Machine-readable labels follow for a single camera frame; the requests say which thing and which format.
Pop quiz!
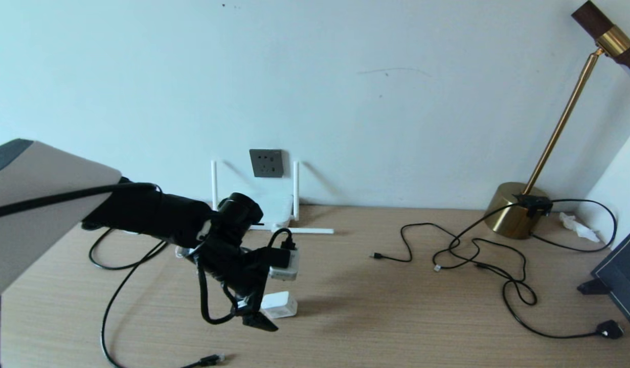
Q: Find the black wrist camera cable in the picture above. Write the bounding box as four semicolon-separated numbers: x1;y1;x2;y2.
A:
0;181;296;326

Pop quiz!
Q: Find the black cable bundle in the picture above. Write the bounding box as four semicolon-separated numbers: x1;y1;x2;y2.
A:
446;197;625;339

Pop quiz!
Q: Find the white power adapter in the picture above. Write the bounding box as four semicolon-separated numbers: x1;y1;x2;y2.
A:
260;291;298;319

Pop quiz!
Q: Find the black ethernet cable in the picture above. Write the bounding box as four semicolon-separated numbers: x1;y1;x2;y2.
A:
88;227;226;368

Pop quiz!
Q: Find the white router with antennas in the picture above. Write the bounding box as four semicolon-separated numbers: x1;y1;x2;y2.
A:
211;160;335;235

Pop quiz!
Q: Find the grey wall socket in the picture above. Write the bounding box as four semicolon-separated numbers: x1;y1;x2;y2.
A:
249;149;284;178

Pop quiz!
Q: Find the brass desk lamp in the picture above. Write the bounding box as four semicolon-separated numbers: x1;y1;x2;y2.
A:
484;0;630;240

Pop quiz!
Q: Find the black usb charging cable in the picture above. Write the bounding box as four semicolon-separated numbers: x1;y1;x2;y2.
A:
370;223;501;271

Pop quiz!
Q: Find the crumpled white tissue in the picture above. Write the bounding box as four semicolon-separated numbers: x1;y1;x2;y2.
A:
559;212;600;243

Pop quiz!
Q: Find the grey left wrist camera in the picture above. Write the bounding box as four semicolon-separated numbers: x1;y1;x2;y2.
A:
268;249;300;281

